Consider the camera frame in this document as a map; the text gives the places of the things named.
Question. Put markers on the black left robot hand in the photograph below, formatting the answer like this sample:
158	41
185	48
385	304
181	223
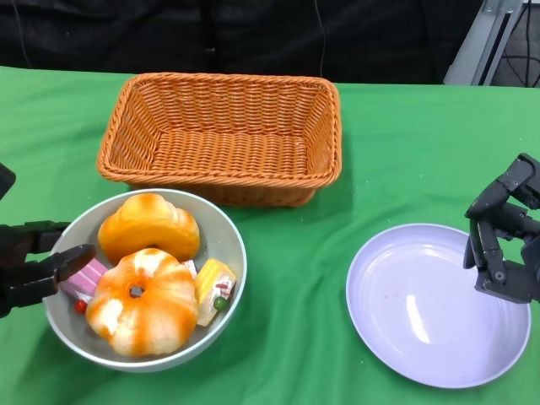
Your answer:
25	270

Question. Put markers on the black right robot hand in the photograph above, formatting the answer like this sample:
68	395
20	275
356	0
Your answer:
506	236

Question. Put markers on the grey-green bowl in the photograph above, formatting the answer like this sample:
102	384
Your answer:
219	236

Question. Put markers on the magenta pink cake slice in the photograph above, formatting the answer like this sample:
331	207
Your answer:
86	278

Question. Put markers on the lavender plate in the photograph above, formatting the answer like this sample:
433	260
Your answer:
422	304

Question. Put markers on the yellow cake slice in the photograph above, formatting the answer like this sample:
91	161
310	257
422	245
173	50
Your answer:
211	287

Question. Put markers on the orange wicker basket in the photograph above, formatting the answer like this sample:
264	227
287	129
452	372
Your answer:
219	147

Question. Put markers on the green tablecloth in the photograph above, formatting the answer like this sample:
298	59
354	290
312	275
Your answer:
401	147

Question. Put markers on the black backdrop cloth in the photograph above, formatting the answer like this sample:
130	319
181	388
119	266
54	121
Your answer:
126	34

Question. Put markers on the grey aluminium frame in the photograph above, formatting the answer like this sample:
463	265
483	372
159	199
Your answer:
485	38

